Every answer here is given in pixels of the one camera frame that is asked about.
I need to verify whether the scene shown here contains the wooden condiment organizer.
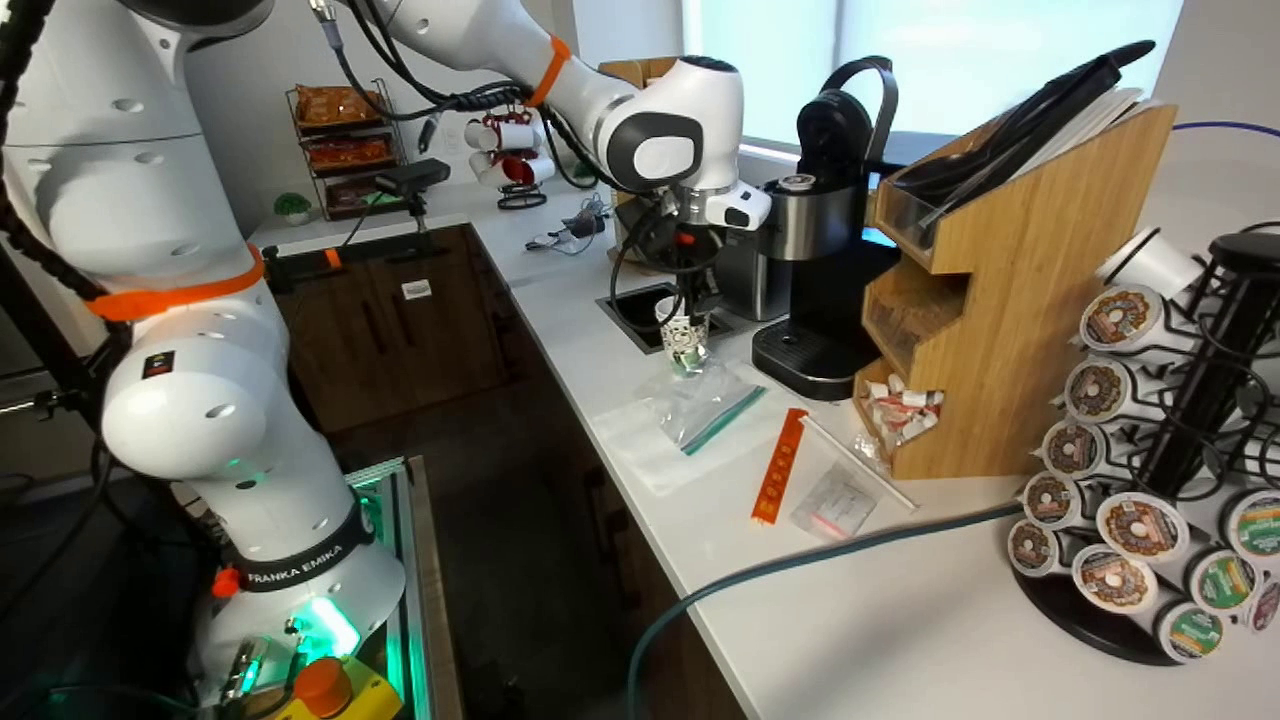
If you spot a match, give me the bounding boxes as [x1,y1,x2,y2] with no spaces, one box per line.
[851,97,1179,479]

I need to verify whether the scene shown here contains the snack shelf rack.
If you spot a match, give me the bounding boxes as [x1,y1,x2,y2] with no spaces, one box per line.
[282,82,409,225]

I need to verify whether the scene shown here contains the robot pedestal with green light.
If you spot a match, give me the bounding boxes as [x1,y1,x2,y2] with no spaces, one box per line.
[183,454,465,720]

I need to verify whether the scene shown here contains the yellow orange emergency button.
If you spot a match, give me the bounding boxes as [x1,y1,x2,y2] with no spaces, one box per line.
[278,658,404,720]

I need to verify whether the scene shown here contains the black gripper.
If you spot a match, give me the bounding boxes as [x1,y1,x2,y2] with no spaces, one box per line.
[642,198,734,346]

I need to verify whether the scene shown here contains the clear zip plastic bag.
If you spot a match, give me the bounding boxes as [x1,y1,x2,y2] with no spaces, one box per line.
[656,376,771,462]

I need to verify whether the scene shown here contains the sugar packets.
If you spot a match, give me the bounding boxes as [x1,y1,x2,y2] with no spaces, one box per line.
[857,372,951,454]

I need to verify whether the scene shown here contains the black power cable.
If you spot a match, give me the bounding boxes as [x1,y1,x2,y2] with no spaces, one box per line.
[618,495,1022,720]

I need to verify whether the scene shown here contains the brown wooden cabinet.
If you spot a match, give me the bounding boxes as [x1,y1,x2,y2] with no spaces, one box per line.
[262,220,539,432]

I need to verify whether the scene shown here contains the black silver coffee machine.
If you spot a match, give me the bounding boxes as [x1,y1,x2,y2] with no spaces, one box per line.
[747,53,905,402]

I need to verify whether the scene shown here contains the green lid coffee pod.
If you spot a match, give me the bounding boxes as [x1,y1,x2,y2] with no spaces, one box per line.
[1218,485,1280,566]
[1179,543,1259,616]
[1155,595,1232,669]

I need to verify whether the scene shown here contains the black recessed counter tray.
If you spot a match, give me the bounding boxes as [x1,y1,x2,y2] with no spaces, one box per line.
[595,276,750,361]

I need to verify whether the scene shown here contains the black coffee pod carousel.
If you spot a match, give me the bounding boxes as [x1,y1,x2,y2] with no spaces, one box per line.
[1000,220,1280,669]

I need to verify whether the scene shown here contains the brown lid coffee pod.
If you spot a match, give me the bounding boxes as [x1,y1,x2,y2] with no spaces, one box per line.
[1067,540,1160,619]
[1038,418,1105,479]
[1063,358,1132,420]
[1075,283,1165,353]
[1015,468,1079,530]
[1093,487,1192,572]
[1000,517,1060,576]

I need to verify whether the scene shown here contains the red white packages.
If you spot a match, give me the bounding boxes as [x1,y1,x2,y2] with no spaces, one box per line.
[459,104,561,192]

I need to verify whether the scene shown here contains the patterned paper cup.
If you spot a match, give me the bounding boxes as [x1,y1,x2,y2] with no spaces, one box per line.
[653,291,715,381]

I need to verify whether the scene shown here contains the black plastic cutlery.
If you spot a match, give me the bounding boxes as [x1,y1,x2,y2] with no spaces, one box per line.
[873,36,1160,225]

